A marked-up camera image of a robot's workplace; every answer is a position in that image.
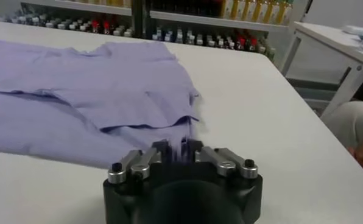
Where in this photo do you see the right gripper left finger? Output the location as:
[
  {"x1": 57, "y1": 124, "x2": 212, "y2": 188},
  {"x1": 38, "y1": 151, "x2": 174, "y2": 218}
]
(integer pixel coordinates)
[{"x1": 107, "y1": 138, "x2": 178, "y2": 185}]

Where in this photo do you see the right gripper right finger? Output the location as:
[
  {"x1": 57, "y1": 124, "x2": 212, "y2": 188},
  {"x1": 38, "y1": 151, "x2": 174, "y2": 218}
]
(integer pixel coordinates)
[{"x1": 181, "y1": 138, "x2": 259, "y2": 180}]

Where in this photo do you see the purple T-shirt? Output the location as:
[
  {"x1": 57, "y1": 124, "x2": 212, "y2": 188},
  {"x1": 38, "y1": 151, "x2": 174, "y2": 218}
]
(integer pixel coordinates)
[{"x1": 0, "y1": 38, "x2": 202, "y2": 170}]

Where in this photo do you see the beige trousers leg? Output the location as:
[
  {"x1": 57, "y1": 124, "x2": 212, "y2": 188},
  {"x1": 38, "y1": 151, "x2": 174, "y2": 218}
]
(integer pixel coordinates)
[{"x1": 320, "y1": 100, "x2": 363, "y2": 150}]

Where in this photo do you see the shelf with bottles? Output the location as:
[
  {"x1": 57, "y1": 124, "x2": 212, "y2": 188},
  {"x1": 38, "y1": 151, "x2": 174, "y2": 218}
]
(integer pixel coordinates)
[{"x1": 144, "y1": 0, "x2": 310, "y2": 61}]

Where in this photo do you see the white side table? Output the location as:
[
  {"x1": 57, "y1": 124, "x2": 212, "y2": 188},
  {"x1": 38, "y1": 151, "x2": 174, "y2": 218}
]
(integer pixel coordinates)
[{"x1": 280, "y1": 21, "x2": 363, "y2": 118}]

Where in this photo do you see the open beverage cooler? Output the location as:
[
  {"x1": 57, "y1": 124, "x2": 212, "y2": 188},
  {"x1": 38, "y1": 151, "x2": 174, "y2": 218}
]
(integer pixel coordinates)
[{"x1": 0, "y1": 0, "x2": 146, "y2": 39}]

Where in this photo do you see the white flat box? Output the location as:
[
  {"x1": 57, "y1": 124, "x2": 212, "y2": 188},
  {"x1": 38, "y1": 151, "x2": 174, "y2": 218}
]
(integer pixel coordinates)
[{"x1": 341, "y1": 24, "x2": 363, "y2": 37}]

